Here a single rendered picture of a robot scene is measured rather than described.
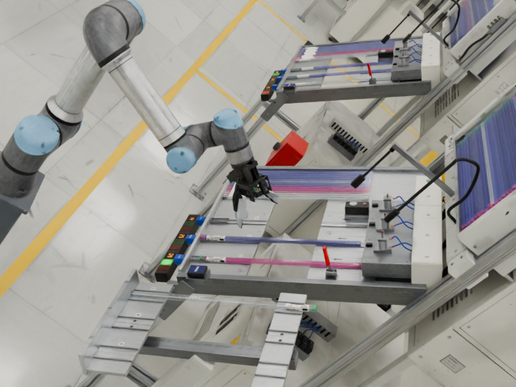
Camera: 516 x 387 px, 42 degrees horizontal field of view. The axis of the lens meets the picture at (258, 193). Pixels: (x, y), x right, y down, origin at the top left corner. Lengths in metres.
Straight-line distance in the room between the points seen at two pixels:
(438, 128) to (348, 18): 3.37
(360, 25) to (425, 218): 4.56
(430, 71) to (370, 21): 3.31
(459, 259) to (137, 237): 1.72
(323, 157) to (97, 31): 1.76
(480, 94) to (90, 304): 1.89
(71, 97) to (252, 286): 0.76
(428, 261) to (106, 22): 1.05
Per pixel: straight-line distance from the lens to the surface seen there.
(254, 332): 2.23
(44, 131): 2.04
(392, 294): 1.89
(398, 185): 2.37
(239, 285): 1.96
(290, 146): 2.82
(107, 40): 1.80
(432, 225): 2.00
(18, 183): 2.11
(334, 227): 2.15
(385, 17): 6.43
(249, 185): 1.96
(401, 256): 1.91
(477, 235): 1.76
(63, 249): 2.87
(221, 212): 2.30
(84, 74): 2.02
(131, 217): 3.17
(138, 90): 1.81
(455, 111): 3.19
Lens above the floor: 2.04
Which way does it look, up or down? 32 degrees down
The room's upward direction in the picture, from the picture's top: 44 degrees clockwise
